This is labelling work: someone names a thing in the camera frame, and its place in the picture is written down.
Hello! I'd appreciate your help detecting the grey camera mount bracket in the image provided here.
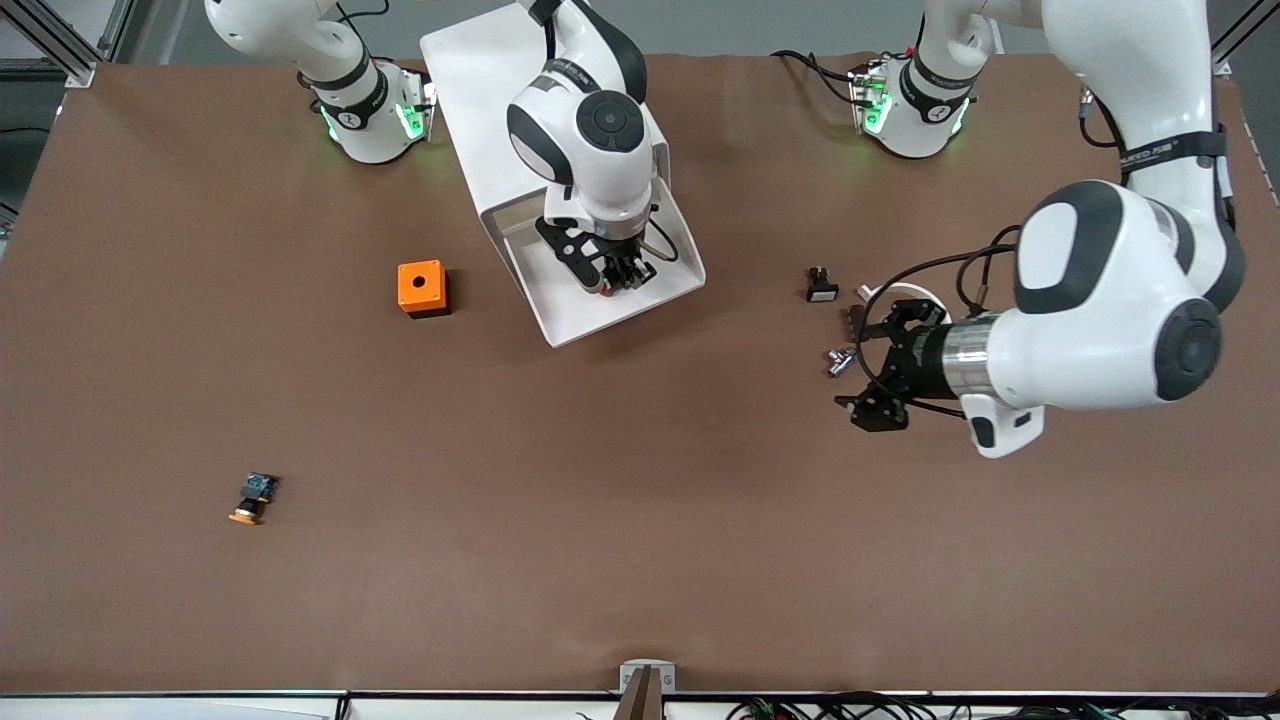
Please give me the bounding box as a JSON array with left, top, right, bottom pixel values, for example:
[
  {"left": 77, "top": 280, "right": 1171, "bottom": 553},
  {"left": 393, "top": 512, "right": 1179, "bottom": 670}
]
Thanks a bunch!
[{"left": 619, "top": 659, "right": 677, "bottom": 720}]

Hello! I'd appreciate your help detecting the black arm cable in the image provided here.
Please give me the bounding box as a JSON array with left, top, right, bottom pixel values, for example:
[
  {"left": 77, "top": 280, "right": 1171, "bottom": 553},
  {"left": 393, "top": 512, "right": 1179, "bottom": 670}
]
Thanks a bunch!
[
  {"left": 856, "top": 225, "right": 1023, "bottom": 417},
  {"left": 640, "top": 205, "right": 682, "bottom": 267}
]

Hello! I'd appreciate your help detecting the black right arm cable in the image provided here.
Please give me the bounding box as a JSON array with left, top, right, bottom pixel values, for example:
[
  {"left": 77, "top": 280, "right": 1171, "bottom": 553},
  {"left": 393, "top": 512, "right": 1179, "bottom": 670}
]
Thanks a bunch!
[{"left": 640, "top": 205, "right": 682, "bottom": 267}]

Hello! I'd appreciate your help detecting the orange button enclosure box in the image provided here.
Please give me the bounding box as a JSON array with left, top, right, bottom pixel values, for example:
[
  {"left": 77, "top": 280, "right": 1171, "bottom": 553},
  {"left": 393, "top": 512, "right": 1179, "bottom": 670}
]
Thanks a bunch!
[{"left": 397, "top": 260, "right": 452, "bottom": 320}]

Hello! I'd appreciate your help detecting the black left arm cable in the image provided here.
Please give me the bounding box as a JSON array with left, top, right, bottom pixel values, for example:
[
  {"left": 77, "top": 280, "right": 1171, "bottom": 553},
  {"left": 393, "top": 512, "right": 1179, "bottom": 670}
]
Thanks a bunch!
[{"left": 856, "top": 225, "right": 1023, "bottom": 417}]

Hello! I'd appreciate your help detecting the white curved plastic arc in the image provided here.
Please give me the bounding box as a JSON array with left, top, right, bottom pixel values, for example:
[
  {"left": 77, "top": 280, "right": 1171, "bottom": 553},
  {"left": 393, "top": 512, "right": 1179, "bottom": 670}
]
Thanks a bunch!
[{"left": 857, "top": 282, "right": 947, "bottom": 307}]

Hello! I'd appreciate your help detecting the black base power cable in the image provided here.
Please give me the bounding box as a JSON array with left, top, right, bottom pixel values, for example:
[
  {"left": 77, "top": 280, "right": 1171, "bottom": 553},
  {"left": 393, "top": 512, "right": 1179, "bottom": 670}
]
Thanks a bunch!
[{"left": 770, "top": 49, "right": 863, "bottom": 105}]

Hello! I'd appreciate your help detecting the black cable bundle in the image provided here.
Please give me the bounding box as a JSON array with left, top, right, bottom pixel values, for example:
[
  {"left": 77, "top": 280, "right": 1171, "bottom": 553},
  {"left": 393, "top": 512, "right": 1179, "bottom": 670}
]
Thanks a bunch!
[{"left": 728, "top": 691, "right": 1280, "bottom": 720}]

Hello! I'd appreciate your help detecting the aluminium frame profile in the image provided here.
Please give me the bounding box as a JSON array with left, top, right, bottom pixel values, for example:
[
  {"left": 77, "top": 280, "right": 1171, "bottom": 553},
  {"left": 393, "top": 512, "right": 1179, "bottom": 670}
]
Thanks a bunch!
[
  {"left": 0, "top": 0, "right": 138, "bottom": 89},
  {"left": 1205, "top": 0, "right": 1280, "bottom": 78}
]

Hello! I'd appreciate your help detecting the small blue orange connector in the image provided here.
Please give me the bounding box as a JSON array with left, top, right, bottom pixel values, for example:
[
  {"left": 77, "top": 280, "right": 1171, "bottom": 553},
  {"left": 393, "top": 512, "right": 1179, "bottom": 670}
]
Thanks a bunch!
[{"left": 227, "top": 472, "right": 282, "bottom": 528}]

